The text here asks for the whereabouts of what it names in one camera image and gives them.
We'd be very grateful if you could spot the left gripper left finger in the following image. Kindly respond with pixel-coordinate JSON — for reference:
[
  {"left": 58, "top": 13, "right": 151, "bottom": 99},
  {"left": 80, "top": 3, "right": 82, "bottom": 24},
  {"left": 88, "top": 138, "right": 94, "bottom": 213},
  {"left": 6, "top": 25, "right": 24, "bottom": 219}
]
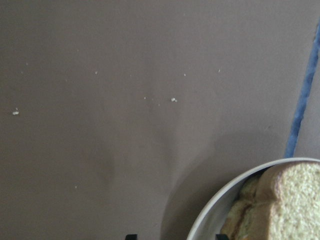
[{"left": 125, "top": 234, "right": 138, "bottom": 240}]

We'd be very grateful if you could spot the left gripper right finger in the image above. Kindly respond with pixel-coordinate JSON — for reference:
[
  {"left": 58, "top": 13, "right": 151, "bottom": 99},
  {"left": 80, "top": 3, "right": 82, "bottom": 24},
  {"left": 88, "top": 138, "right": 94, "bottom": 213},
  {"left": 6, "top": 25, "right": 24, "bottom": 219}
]
[{"left": 215, "top": 234, "right": 228, "bottom": 240}]

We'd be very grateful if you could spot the white round plate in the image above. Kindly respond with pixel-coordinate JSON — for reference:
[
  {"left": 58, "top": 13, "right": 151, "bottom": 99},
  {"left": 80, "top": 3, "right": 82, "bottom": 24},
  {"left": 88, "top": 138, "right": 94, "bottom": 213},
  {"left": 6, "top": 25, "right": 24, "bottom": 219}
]
[{"left": 186, "top": 157, "right": 320, "bottom": 240}]

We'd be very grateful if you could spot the bread slice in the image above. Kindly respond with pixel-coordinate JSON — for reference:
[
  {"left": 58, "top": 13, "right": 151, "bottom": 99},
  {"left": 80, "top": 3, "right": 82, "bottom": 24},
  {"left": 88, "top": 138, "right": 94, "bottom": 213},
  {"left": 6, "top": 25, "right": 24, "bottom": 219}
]
[
  {"left": 219, "top": 174, "right": 273, "bottom": 240},
  {"left": 250, "top": 161, "right": 320, "bottom": 240}
]

